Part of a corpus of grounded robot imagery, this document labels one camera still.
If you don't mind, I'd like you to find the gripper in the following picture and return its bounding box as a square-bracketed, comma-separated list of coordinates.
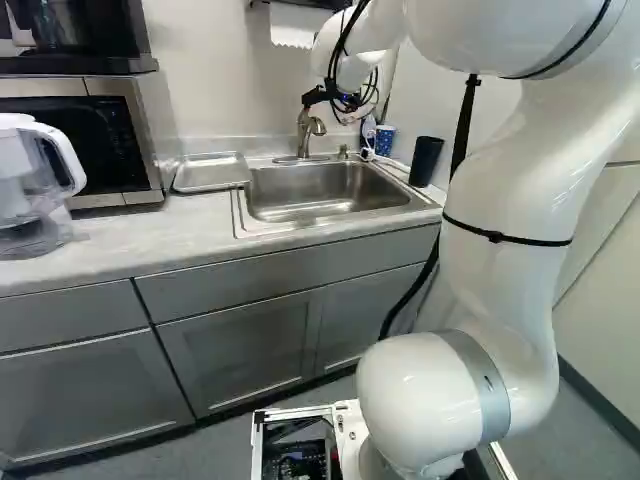
[300, 78, 362, 114]

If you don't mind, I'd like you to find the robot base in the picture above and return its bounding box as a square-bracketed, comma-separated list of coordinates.
[249, 398, 521, 480]

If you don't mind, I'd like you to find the blue patterned cup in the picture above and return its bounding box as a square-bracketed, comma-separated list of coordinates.
[374, 124, 399, 159]

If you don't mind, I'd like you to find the metal tray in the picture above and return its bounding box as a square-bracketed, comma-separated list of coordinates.
[170, 150, 252, 195]

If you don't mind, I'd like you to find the brushed metal tap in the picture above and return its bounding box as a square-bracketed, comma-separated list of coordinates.
[296, 106, 328, 159]

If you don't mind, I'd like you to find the white paper towel roll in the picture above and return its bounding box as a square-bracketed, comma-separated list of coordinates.
[269, 0, 347, 50]

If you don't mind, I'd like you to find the stainless steel sink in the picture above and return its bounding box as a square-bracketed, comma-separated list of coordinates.
[230, 157, 444, 240]

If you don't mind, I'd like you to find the black tumbler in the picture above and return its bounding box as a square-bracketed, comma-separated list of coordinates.
[408, 135, 446, 189]

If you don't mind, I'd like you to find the stainless steel microwave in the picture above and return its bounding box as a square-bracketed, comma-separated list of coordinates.
[0, 74, 167, 212]

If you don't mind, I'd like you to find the grey kitchen counter with cabinets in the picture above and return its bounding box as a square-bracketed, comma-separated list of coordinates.
[0, 144, 447, 467]

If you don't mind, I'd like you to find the black oven with steel trim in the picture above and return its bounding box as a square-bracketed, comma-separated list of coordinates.
[0, 0, 161, 77]

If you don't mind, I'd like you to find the white water filter pitcher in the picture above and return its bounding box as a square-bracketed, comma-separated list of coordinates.
[0, 113, 89, 262]

